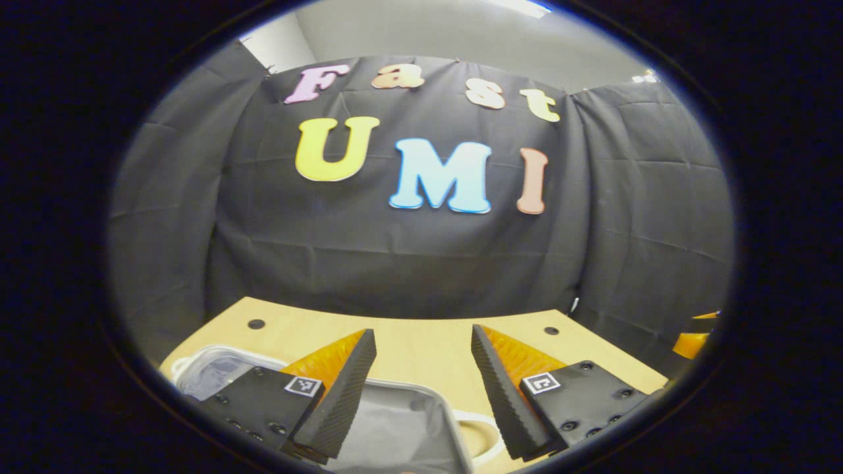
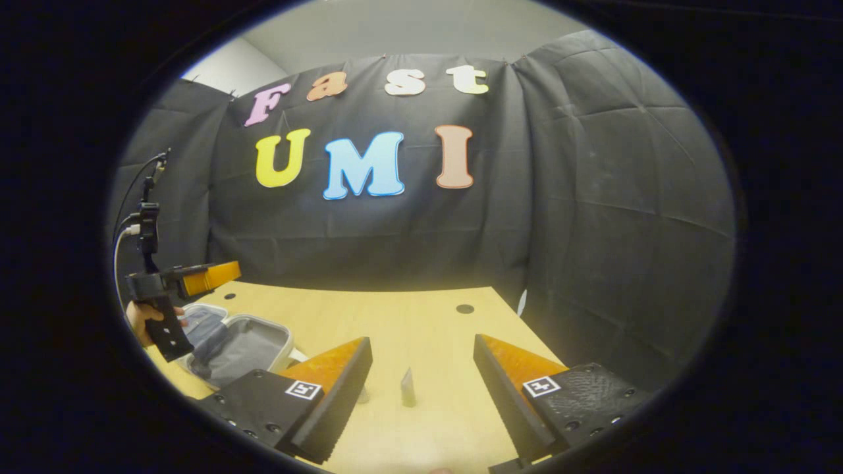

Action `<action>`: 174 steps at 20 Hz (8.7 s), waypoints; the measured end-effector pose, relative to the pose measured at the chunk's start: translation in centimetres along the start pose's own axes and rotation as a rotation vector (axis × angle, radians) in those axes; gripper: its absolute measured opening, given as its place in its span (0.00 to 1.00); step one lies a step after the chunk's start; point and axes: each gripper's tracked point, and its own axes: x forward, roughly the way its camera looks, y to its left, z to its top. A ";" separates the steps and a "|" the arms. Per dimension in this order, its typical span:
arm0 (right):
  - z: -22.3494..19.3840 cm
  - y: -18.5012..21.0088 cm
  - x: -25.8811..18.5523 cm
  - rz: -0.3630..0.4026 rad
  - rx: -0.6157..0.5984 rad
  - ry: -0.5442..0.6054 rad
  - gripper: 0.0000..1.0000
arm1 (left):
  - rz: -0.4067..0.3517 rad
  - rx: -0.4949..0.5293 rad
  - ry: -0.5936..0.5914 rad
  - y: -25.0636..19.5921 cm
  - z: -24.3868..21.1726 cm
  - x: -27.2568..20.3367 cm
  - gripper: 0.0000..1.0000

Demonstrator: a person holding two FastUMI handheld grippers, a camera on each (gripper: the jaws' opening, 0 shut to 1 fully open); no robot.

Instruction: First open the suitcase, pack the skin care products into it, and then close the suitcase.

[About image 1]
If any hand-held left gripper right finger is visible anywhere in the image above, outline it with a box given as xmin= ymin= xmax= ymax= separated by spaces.
xmin=470 ymin=324 xmax=661 ymax=463

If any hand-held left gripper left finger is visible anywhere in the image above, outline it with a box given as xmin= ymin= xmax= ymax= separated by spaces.
xmin=191 ymin=328 xmax=377 ymax=465

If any black backdrop cloth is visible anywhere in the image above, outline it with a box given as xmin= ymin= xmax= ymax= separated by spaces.
xmin=109 ymin=39 xmax=735 ymax=369

